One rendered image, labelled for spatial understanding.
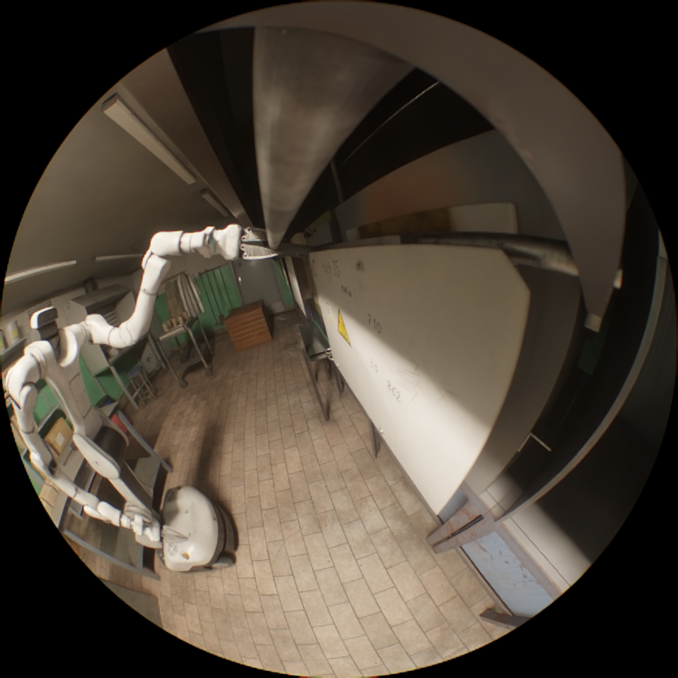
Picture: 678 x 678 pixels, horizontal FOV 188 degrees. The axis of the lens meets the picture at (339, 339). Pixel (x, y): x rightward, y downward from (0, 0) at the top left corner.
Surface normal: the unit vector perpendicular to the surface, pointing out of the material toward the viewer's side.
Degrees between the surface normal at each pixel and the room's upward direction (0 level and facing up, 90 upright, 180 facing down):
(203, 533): 45
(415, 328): 90
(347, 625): 0
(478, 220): 90
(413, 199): 90
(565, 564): 0
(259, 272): 90
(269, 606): 0
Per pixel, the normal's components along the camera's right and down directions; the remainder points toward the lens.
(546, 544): -0.19, -0.88
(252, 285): 0.31, 0.37
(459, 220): -0.93, 0.30
